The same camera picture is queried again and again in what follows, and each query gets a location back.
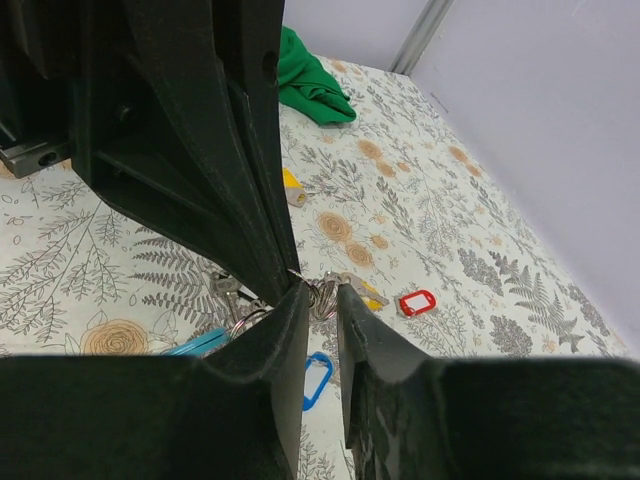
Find yellow key tag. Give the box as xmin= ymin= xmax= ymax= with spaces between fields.
xmin=282 ymin=168 xmax=307 ymax=208

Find green cloth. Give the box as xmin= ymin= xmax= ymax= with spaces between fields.
xmin=278 ymin=26 xmax=357 ymax=126

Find blue key tag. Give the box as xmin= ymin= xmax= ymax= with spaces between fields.
xmin=303 ymin=352 xmax=334 ymax=412

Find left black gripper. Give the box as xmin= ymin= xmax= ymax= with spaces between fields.
xmin=1 ymin=1 xmax=90 ymax=178

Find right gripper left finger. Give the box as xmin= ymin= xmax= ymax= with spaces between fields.
xmin=1 ymin=284 xmax=309 ymax=479

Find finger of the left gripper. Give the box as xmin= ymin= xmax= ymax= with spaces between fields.
xmin=72 ymin=1 xmax=285 ymax=305
xmin=209 ymin=0 xmax=301 ymax=301

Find red key tag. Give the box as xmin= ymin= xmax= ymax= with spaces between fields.
xmin=394 ymin=289 xmax=437 ymax=318

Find silver keys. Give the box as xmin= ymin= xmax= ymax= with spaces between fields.
xmin=211 ymin=270 xmax=389 ymax=337

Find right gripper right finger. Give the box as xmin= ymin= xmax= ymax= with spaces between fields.
xmin=337 ymin=285 xmax=639 ymax=479

